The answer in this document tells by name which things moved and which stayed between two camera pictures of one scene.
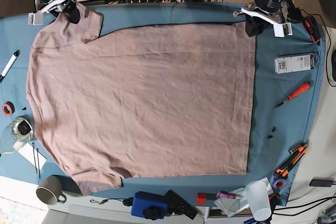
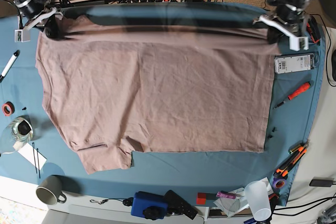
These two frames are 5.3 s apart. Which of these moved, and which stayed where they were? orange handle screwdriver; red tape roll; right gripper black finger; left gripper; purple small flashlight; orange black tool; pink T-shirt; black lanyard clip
Moved: pink T-shirt; left gripper; right gripper black finger
Stayed: purple small flashlight; orange black tool; black lanyard clip; orange handle screwdriver; red tape roll
